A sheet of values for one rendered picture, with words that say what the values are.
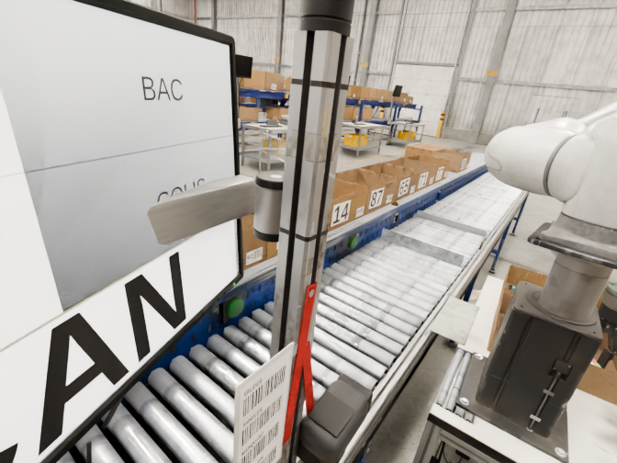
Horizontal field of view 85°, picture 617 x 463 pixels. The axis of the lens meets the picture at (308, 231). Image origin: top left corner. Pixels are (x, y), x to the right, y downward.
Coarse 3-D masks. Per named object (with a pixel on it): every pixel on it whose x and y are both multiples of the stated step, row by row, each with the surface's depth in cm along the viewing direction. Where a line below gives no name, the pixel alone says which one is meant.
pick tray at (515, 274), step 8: (512, 272) 158; (520, 272) 157; (528, 272) 155; (536, 272) 153; (504, 280) 156; (512, 280) 159; (520, 280) 158; (528, 280) 156; (536, 280) 154; (544, 280) 152; (504, 288) 137; (600, 296) 142
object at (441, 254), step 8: (384, 232) 196; (392, 232) 193; (392, 240) 194; (400, 240) 191; (408, 240) 188; (416, 240) 185; (408, 248) 190; (416, 248) 187; (424, 248) 184; (432, 248) 181; (440, 248) 179; (432, 256) 182; (440, 256) 180; (448, 256) 177; (456, 256) 174; (464, 256) 172; (456, 264) 175
